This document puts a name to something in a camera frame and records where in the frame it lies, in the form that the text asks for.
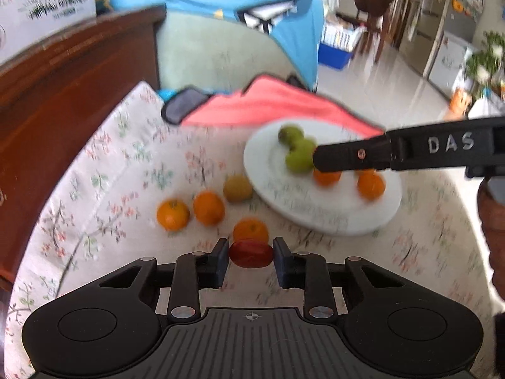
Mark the coral and black cloth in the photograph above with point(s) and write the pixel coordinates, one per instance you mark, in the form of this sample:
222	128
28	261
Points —
268	106

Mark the blue plastic bin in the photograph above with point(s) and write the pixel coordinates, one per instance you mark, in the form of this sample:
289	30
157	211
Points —
333	57

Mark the dark wooden chair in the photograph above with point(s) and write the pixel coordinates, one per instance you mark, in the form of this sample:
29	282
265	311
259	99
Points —
373	8

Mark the orange tangerine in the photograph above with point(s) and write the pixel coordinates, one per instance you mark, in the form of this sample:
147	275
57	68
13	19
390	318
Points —
172	215
326	178
250	229
209	207
371	185

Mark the white round plate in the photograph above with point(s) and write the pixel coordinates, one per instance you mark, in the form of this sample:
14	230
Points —
315	205

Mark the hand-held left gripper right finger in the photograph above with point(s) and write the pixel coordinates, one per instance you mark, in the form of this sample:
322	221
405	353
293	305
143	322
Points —
282	263

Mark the orange container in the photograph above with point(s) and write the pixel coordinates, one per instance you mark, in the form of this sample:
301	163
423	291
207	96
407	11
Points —
461	102

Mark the red oval fruit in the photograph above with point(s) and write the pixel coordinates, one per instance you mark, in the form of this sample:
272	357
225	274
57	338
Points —
251	253

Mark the white basket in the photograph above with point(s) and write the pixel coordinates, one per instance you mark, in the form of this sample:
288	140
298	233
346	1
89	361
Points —
341	37

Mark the floral bed sheet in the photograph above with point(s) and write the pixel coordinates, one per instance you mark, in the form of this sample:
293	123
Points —
98	205

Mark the sage green cushion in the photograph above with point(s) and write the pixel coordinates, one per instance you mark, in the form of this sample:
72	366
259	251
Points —
213	55

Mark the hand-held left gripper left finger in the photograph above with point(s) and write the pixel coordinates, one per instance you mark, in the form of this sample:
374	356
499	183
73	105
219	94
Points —
220	262

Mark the green round fruit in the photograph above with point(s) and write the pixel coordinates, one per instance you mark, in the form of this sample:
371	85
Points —
311	143
299	158
290	133

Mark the silver refrigerator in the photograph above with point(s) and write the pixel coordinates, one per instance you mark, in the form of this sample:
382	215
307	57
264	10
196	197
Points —
428	19

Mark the person's right hand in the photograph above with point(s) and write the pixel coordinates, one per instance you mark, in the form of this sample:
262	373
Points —
495	241

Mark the potted flowering plant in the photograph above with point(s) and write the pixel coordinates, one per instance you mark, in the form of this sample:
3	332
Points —
487	61

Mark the yellow-brown round fruit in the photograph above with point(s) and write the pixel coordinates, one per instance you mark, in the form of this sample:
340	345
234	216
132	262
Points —
237	188

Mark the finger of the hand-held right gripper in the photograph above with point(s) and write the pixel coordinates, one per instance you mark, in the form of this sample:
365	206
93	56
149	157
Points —
355	154

